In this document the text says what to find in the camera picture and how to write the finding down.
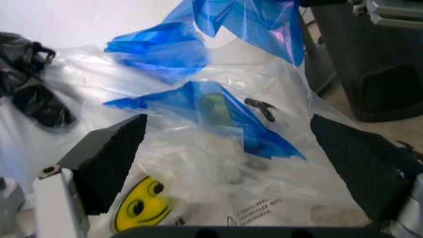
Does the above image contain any silver aluminium frame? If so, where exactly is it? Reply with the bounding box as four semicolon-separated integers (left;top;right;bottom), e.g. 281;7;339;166
351;0;423;26

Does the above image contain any black crumpled garbage bag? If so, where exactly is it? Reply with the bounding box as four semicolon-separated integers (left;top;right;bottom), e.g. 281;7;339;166
0;32;78;128

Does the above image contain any green object inside bag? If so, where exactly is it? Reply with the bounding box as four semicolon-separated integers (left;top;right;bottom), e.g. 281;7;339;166
199;92;233;125

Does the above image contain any small black clip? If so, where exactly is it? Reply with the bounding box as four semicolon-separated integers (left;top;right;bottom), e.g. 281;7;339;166
243;97;276;122

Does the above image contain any blue plastic garbage bag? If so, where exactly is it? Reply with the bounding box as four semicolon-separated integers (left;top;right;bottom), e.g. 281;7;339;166
102;0;309;162

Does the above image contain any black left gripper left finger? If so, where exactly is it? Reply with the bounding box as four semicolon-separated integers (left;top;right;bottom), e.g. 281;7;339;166
32;114;148;238

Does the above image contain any clear plastic bag yellow smiley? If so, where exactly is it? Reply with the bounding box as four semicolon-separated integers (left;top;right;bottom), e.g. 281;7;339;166
0;39;376;234

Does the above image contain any black trash bin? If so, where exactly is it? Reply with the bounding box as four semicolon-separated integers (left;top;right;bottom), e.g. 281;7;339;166
310;0;423;122

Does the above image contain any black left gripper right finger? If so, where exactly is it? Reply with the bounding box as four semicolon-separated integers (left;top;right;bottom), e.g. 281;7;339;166
309;114;423;238

